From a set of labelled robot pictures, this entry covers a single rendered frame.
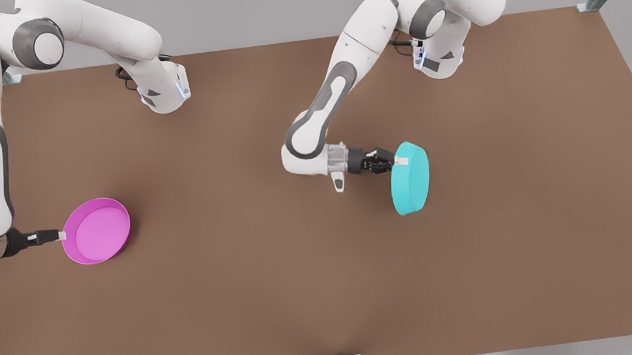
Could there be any black cable loop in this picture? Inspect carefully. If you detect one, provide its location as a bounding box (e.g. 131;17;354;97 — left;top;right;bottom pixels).
388;35;417;53
114;53;178;94

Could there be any blue plate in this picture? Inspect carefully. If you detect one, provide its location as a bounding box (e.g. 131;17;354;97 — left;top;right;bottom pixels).
385;139;435;217

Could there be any pink plate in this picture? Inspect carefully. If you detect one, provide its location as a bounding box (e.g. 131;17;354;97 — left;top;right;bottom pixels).
57;195;135;268

